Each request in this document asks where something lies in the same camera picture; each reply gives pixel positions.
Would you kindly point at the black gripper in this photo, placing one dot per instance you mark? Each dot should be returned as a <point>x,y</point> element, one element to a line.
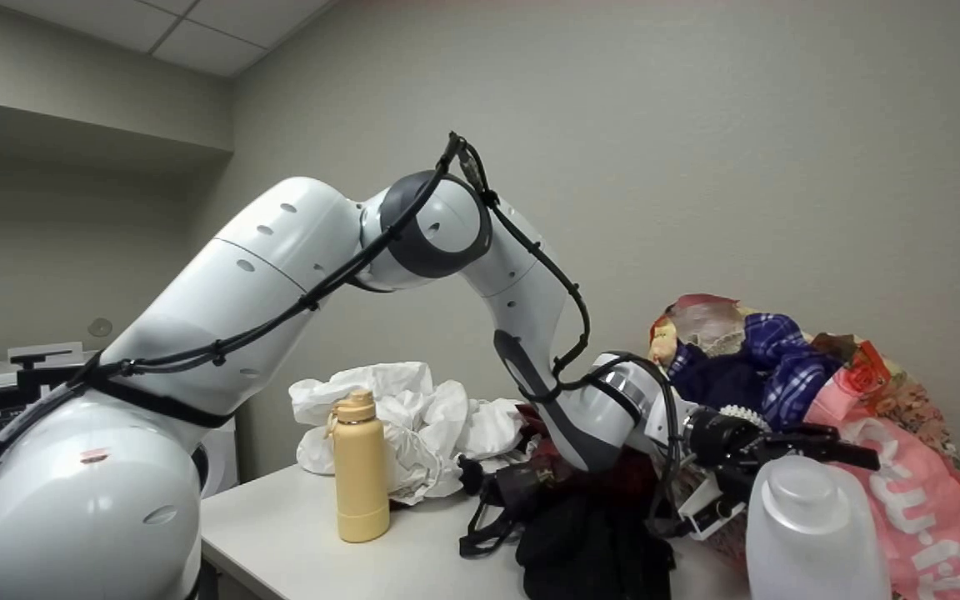
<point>729,436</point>

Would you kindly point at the translucent white plastic jug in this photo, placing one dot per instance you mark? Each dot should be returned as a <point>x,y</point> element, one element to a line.
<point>814,533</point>

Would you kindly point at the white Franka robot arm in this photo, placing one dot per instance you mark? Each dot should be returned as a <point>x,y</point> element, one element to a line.
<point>259,301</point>

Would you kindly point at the floral pink laundry bag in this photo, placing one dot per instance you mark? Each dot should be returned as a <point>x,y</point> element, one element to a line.
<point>924,501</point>

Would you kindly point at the blue garment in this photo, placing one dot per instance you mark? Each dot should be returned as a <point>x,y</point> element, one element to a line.
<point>767,367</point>

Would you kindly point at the dark red garment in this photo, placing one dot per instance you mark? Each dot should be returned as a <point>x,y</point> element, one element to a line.
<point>613,470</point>

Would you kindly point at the black garment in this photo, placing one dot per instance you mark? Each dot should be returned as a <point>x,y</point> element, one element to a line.
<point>591,545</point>

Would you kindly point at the white crumpled bed sheet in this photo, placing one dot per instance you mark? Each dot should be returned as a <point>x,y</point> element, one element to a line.
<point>423,421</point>

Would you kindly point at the tan plastic water bottle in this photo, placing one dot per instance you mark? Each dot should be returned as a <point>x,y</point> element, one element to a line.
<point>362,476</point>

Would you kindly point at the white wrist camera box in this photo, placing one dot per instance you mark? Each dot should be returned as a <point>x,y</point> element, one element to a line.
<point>709,503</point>

